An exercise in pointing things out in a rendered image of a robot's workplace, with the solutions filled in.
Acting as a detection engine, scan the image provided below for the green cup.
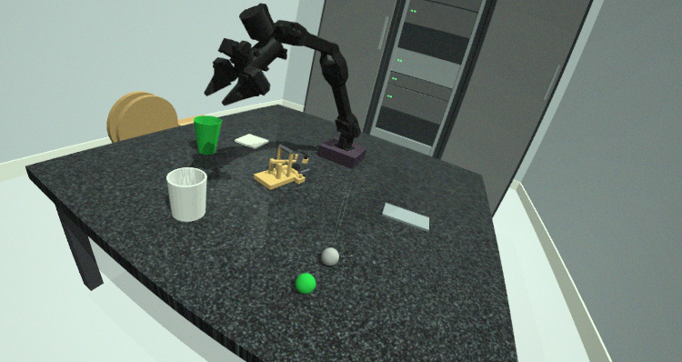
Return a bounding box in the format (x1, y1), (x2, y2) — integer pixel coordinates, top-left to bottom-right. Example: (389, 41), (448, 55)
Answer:
(194, 116), (222, 155)

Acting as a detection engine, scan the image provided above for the green ball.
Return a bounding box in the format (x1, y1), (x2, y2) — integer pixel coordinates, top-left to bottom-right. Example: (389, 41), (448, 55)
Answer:
(295, 273), (316, 294)

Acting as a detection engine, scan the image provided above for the white square block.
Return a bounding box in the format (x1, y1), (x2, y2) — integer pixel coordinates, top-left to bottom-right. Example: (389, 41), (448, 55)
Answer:
(235, 134), (268, 149)

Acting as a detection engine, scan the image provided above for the white cup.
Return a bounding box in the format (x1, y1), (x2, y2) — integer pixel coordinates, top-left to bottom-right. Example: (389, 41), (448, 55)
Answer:
(166, 167), (207, 222)

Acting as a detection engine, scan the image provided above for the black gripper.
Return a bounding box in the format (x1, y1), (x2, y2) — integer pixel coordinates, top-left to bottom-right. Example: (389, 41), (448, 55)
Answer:
(204, 46), (271, 106)

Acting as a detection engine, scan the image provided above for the white ball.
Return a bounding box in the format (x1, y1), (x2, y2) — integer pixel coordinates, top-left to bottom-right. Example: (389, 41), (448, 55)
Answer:
(321, 247), (339, 266)

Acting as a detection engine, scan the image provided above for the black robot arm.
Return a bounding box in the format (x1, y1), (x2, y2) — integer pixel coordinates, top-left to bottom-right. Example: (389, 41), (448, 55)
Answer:
(218, 3), (361, 151)

